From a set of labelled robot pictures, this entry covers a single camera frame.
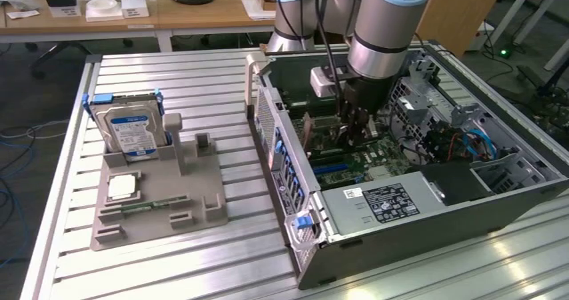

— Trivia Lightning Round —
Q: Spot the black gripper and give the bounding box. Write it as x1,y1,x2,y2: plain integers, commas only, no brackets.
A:
339,74,400,123

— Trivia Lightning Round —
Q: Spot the graphics card with metal bracket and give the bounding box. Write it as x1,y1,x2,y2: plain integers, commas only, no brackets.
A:
303,111,384,155

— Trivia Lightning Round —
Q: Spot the metal disk bay cage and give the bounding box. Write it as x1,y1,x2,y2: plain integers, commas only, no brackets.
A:
388,76,451,147

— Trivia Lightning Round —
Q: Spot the installed RAM stick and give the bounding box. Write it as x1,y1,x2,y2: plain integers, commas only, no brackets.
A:
309,146,372,159

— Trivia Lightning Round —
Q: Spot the green motherboard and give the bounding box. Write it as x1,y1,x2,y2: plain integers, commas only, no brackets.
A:
283,96,419,186

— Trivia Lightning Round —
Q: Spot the blue expansion slot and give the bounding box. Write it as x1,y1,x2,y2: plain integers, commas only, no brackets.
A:
312,163,349,176

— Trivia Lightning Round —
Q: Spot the wooden cabinet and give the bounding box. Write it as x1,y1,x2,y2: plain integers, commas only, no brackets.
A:
416,0,511,57

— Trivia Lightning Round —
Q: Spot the grey power supply unit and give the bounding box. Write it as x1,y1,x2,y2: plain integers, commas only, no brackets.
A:
320,172,447,238

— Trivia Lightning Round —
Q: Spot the stack of white papers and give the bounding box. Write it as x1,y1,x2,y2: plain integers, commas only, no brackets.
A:
240,0,279,21

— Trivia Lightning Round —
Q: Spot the open grey PC case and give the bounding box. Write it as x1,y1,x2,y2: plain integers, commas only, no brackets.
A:
244,41,569,291

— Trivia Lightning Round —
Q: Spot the wooden desk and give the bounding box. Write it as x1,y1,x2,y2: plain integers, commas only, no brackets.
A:
0,0,403,53

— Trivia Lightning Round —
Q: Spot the hard disk in blue caddy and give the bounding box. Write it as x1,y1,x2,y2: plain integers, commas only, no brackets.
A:
82,88,174,163

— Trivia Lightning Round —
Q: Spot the plain white box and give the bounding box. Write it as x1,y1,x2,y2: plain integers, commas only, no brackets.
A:
120,0,150,19

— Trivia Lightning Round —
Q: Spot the green RAM stick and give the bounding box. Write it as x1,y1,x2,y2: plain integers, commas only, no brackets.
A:
119,198,174,215

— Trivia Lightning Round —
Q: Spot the silver CPU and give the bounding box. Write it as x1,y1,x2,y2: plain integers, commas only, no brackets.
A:
107,175,139,201

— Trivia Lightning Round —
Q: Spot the grey plastic parts rack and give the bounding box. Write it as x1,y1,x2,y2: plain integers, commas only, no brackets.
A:
88,112,231,251

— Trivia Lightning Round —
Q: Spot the white box with black lid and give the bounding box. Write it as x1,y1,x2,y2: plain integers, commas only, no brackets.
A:
44,0,83,19

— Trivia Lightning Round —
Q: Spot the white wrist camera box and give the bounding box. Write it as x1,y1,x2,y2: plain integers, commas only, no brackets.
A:
309,66,347,98

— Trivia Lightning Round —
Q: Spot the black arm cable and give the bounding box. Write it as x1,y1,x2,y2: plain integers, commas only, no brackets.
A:
273,0,349,96

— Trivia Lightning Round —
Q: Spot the black cable behind case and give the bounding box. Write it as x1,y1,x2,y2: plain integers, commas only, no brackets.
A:
413,33,441,53

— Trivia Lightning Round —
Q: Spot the blue wire bundle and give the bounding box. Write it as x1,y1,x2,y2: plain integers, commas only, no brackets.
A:
461,131,499,161

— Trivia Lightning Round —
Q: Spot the white table frame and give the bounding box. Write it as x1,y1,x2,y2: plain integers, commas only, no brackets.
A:
488,0,569,71

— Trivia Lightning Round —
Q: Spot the white floor cable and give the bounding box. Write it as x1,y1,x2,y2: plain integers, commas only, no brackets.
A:
0,119,68,140

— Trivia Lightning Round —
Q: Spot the blue floor cable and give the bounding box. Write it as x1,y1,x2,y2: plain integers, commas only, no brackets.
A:
0,145,35,269

